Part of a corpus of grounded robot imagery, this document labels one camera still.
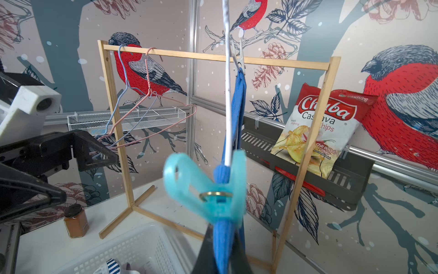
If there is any white perforated plastic basket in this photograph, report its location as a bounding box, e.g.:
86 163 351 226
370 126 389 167
54 223 196 274

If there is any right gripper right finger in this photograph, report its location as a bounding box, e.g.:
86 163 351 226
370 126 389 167
234 239 254 274

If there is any pink wire hanger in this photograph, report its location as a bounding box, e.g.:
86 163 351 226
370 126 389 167
89 46 198 155

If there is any grey clothespin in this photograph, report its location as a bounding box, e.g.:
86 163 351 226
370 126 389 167
231 39 246 75

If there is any white wire hanger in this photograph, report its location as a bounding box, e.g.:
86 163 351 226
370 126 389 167
222 0 232 167

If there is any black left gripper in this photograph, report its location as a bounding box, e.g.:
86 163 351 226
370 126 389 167
1 130 119 223

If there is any teal clothespin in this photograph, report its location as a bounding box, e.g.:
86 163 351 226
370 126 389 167
163 153 238 224

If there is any cassava chips bag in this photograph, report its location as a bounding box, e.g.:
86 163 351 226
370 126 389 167
271 83 378 179

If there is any blue white striped tank top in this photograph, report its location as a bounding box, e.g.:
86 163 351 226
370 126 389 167
93 259 140 274

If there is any wooden clothes rack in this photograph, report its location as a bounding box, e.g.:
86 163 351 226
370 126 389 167
88 46 339 274

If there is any light blue wire hanger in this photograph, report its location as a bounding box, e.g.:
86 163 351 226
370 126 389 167
91 44 162 161

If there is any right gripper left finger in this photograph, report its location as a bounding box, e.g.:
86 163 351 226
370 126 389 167
191 224 216 274

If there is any black wall basket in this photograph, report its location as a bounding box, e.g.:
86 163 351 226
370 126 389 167
241 117 374 211

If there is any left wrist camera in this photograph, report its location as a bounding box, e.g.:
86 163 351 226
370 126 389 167
1 72 62 146

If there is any white wire wall basket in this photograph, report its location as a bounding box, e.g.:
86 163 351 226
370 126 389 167
67 107 187 136

